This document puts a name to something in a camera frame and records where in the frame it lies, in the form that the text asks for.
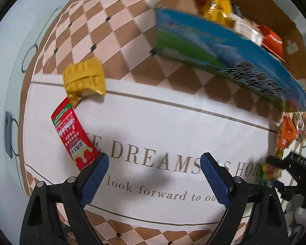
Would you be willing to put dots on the large yellow snack packet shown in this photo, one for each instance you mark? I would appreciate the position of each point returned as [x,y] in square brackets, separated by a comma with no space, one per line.
[214,7]

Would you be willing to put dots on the black striped snack packet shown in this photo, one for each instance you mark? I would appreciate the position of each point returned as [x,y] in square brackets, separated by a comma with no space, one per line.
[237,10]

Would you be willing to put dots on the small yellow snack packet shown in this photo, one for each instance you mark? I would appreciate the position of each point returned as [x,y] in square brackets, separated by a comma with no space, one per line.
[84,76]

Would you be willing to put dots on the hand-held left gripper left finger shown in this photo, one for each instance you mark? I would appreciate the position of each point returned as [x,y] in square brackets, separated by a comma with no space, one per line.
[94,181]

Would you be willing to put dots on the orange snack packet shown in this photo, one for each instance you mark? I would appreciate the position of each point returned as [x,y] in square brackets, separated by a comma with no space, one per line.
[285,135]
[270,38]

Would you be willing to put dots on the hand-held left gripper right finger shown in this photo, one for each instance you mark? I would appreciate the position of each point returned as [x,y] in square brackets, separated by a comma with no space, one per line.
[215,181]

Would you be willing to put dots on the cardboard box with blue print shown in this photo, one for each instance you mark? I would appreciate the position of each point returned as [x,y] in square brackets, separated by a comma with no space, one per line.
[206,43]

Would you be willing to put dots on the white grey snack packet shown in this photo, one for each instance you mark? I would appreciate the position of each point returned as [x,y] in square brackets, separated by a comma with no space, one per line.
[247,30]

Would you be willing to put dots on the checkered tablecloth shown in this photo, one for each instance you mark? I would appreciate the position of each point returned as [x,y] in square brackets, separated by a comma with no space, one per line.
[155,132]

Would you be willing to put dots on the small grey device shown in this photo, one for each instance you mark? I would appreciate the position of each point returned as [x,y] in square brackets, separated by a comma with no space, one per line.
[9,132]

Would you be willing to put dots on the white padded chair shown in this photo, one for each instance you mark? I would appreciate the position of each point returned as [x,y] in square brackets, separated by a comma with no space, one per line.
[303,214]

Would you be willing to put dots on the white cartoon snack packet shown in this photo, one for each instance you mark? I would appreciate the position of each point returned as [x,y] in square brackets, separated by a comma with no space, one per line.
[304,126]

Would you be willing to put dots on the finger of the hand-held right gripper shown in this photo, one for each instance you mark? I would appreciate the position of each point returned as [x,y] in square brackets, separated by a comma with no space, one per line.
[290,192]
[299,164]

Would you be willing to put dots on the long red snack packet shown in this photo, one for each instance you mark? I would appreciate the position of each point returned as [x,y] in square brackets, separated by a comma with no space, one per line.
[68,132]

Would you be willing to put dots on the colourful candy bag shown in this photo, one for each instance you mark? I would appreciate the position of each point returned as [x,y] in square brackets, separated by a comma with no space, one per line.
[269,172]

